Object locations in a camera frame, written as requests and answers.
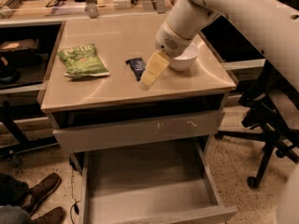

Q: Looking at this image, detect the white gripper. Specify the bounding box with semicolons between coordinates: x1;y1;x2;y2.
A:
138;22;195;91

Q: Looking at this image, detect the dark blue rxbar wrapper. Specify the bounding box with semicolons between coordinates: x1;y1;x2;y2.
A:
125;57;146;81

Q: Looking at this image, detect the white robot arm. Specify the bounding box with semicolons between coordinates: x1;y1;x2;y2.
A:
140;0;299;189

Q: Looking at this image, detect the grey top drawer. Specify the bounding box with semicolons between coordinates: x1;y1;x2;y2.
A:
53;110;224;153

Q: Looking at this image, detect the grey drawer cabinet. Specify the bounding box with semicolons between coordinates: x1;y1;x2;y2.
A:
36;12;238;224

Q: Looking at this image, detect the open grey middle drawer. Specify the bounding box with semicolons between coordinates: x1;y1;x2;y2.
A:
78;140;237;224

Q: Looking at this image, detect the white ceramic bowl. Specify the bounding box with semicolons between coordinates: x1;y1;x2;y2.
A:
170;44;199;71

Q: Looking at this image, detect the green chip bag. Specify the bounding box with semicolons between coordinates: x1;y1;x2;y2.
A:
57;44;110;79

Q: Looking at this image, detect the black office chair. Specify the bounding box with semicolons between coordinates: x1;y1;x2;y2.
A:
213;0;299;189

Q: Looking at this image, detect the brown shoe upper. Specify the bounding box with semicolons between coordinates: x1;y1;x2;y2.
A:
21;173;61;216

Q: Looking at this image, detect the brown shoe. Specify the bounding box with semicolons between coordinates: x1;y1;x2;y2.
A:
33;207;65;224
21;173;61;216

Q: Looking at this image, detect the brown shoe lower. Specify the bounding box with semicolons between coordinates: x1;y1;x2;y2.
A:
33;207;65;224

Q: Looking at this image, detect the black floor cable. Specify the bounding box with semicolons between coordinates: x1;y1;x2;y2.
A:
68;171;80;224

